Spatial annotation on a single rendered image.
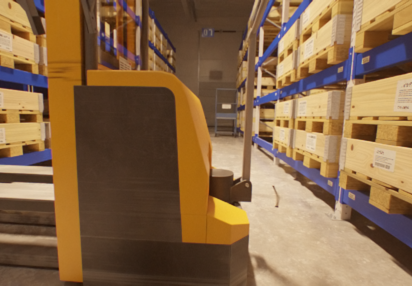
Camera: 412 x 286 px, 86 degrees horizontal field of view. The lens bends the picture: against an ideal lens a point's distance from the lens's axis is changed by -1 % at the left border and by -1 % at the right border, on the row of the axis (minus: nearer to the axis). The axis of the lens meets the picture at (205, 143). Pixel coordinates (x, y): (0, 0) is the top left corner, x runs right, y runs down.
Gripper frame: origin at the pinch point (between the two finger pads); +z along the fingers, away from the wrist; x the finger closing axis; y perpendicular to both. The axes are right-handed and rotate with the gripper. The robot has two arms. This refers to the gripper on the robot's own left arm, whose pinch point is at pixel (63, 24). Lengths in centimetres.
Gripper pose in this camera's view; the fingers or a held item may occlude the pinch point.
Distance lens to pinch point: 69.1
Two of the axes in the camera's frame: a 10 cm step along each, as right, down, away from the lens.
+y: 0.0, -5.2, 8.6
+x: -10.0, 0.1, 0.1
